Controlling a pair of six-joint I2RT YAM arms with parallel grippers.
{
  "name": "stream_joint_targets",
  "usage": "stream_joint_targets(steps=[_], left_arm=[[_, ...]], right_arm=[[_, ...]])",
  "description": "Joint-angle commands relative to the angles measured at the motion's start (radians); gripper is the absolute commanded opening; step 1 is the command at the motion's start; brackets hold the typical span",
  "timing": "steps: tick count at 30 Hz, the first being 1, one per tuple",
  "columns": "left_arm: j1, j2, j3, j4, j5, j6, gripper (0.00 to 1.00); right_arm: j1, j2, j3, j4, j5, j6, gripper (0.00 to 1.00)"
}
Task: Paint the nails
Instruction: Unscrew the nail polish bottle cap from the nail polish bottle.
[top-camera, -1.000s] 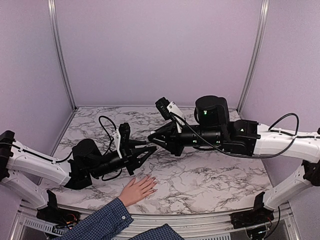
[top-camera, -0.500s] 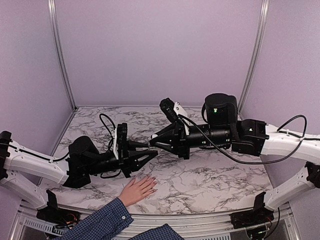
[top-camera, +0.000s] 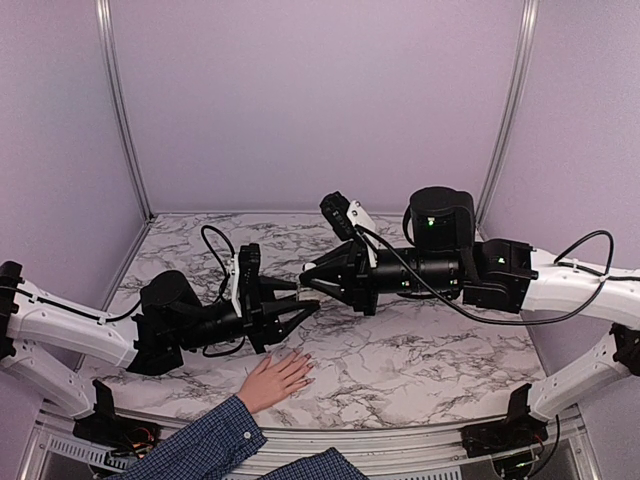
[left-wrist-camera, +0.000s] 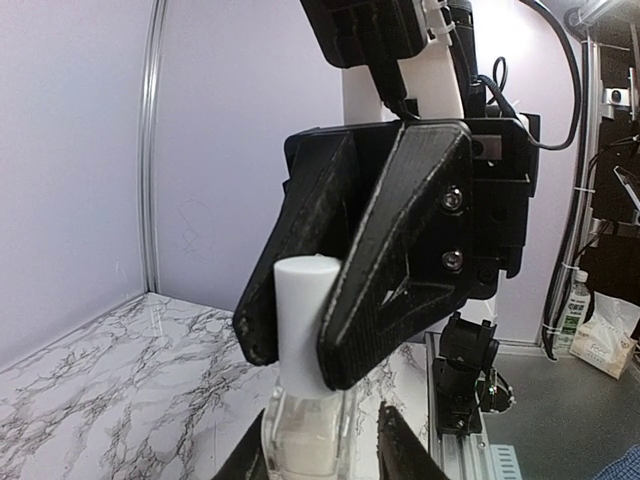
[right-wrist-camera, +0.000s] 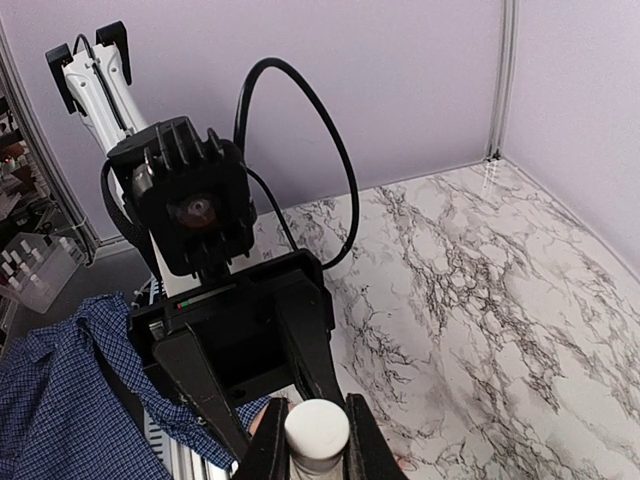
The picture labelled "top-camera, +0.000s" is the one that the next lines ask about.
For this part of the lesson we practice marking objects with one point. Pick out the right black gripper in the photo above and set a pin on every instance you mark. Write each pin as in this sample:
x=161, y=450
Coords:
x=352, y=256

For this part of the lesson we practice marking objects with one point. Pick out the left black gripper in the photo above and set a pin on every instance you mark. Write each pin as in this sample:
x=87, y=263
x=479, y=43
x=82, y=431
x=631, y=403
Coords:
x=265, y=325

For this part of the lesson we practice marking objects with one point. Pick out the clear nail polish bottle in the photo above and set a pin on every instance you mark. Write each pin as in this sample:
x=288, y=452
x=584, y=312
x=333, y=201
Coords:
x=307, y=294

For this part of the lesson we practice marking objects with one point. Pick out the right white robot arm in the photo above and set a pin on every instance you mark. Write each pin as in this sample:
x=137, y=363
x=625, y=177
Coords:
x=443, y=260

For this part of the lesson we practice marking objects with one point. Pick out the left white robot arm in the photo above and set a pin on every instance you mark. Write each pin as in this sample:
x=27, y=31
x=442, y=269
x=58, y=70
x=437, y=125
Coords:
x=150, y=340

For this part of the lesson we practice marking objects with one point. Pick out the blue checkered sleeve forearm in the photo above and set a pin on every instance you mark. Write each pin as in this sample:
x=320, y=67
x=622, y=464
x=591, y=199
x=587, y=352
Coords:
x=208, y=448

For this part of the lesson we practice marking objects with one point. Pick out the person's bare hand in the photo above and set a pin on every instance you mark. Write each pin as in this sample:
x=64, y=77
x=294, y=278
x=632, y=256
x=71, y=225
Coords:
x=273, y=381

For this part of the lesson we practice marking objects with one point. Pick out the blue checkered shirt body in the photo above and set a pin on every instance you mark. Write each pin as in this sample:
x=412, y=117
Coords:
x=330, y=465

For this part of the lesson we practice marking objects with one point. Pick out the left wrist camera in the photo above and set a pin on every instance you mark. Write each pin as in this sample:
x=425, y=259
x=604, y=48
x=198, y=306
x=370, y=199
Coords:
x=244, y=271

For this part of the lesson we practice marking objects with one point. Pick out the front aluminium rail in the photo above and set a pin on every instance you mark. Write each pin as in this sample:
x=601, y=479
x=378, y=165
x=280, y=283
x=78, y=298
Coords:
x=431, y=452

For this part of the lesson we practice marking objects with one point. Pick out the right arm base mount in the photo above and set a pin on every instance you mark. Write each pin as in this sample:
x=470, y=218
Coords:
x=517, y=430

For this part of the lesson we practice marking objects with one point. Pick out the right aluminium frame post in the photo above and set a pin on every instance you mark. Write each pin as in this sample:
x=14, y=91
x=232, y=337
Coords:
x=516, y=87

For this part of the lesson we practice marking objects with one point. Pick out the aluminium frame post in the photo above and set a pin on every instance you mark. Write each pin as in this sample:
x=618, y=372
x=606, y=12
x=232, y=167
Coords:
x=516, y=87
x=115, y=86

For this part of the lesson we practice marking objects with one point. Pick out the left aluminium frame post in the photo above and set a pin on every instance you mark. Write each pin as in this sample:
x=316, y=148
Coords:
x=115, y=86

